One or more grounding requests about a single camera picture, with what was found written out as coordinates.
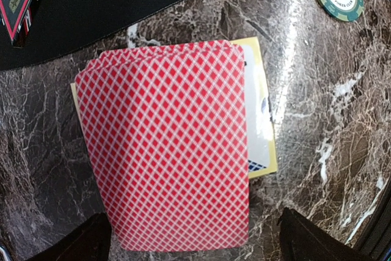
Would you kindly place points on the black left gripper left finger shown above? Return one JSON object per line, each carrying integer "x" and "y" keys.
{"x": 89, "y": 241}

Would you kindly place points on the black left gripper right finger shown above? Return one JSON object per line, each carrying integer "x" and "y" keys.
{"x": 300, "y": 239}

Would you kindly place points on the red playing card deck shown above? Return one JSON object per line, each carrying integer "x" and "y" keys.
{"x": 167, "y": 141}

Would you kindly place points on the yellow card box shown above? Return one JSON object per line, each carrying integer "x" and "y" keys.
{"x": 261, "y": 142}

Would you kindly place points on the round black poker mat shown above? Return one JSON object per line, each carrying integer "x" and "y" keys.
{"x": 61, "y": 27}

